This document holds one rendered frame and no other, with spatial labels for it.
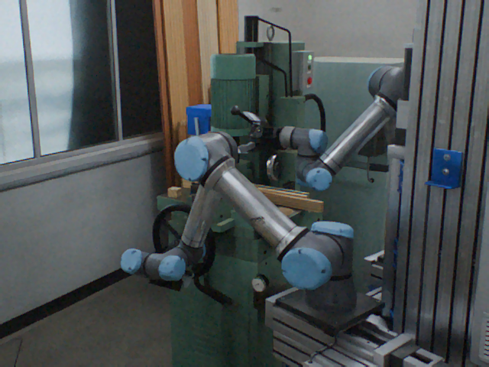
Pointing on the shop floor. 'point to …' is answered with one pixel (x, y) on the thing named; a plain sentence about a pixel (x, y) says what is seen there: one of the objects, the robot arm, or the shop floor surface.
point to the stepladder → (199, 119)
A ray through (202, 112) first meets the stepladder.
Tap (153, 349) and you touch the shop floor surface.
